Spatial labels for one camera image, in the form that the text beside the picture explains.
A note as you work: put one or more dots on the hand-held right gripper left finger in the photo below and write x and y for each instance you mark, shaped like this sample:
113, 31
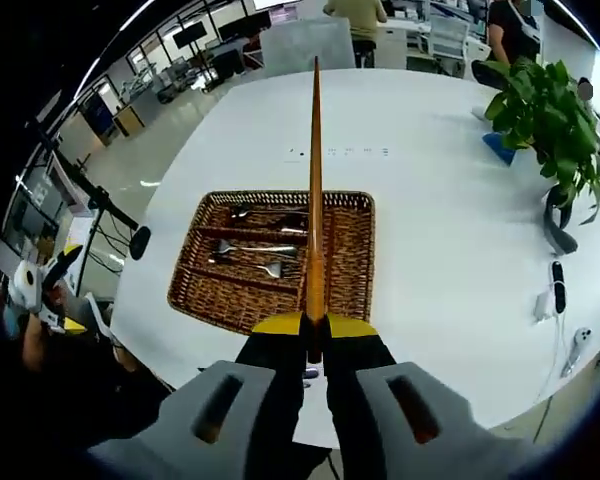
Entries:
190, 425

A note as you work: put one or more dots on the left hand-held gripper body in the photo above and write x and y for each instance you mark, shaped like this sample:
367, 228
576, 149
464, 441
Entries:
30, 285

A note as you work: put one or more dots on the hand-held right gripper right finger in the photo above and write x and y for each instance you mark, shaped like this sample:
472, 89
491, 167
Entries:
430, 430

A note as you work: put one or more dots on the brown wicker storage tray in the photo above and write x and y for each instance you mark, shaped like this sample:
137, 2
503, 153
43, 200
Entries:
230, 300

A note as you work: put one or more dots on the wooden chopstick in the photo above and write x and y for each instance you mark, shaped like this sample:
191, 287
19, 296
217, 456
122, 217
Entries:
316, 200

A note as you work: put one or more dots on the person's left hand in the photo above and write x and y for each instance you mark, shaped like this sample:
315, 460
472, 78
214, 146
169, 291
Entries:
55, 300

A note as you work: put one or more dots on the person's dark clothed body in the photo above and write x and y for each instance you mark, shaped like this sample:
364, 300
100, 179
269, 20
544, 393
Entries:
105, 390

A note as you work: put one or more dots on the black desk stand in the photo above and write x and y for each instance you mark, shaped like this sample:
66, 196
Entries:
140, 242

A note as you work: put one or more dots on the wooden cabinet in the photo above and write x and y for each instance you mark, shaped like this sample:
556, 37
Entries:
130, 121

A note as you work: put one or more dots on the white charger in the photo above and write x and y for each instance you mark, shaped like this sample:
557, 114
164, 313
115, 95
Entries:
543, 306

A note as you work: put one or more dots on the black remote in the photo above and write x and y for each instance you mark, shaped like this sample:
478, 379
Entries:
558, 287

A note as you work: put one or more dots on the dark grey curved device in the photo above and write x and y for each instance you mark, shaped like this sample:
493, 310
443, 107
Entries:
562, 235

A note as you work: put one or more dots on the black television on stand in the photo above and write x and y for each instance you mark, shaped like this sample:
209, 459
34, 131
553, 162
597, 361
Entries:
190, 37

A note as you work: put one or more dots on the blue flat object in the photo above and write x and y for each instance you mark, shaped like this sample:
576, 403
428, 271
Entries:
500, 147

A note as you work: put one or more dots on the table socket strip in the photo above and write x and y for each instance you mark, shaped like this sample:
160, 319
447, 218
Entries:
335, 152

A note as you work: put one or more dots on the green potted plant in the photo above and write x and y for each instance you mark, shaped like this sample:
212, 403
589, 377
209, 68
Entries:
545, 125

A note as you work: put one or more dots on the grey partition panel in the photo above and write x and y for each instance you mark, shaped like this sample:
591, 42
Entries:
305, 45

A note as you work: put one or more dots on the white office chair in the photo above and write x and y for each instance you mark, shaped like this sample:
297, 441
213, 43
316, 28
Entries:
450, 35

